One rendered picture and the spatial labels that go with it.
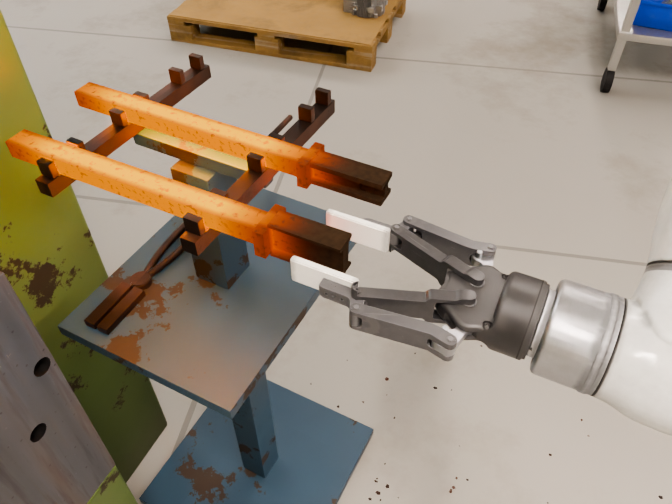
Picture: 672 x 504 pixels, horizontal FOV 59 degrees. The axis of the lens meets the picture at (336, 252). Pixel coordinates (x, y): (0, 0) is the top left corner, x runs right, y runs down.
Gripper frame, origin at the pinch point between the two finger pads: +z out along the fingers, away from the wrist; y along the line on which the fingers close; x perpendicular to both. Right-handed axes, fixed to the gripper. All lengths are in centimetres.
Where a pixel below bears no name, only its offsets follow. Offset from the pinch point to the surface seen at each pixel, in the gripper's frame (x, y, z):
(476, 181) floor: -95, 139, 11
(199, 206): 1.1, -1.3, 15.4
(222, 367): -26.1, -3.4, 15.5
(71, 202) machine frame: -20, 9, 52
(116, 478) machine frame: -50, -16, 31
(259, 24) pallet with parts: -82, 191, 134
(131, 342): -26.1, -5.6, 29.3
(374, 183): 1.5, 9.9, 0.2
